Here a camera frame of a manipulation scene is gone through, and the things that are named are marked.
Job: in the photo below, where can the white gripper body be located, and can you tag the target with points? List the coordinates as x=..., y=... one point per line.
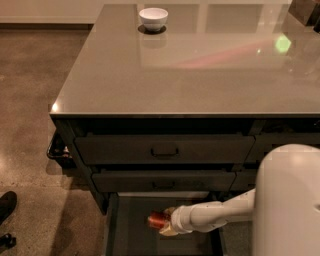
x=178, y=218

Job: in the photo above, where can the red coke can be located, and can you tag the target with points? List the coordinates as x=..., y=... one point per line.
x=157, y=220

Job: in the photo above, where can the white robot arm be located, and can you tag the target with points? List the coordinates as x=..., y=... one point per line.
x=284, y=206

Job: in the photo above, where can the open bottom left drawer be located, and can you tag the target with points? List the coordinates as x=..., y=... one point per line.
x=128, y=232

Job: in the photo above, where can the middle left drawer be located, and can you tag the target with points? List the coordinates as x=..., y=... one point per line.
x=163, y=180

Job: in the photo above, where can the bottom right drawer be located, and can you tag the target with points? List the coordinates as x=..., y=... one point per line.
x=239, y=202

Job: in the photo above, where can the middle right drawer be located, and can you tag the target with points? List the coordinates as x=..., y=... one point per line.
x=244, y=180

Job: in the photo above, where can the top left drawer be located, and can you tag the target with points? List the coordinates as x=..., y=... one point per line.
x=164, y=149

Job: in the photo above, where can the dark grey drawer cabinet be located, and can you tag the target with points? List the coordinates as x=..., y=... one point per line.
x=214, y=69

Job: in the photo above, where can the top right drawer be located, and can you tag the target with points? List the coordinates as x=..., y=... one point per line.
x=267, y=142

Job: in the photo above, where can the black bin beside cabinet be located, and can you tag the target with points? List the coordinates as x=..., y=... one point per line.
x=58, y=151

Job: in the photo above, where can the black object on floor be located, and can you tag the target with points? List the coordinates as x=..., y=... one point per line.
x=7, y=241

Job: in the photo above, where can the black shoe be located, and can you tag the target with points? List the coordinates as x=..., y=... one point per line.
x=8, y=202

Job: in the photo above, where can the white ceramic bowl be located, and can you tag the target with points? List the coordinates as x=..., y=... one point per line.
x=153, y=19

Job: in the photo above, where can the dark box on counter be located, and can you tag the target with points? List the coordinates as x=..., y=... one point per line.
x=307, y=12

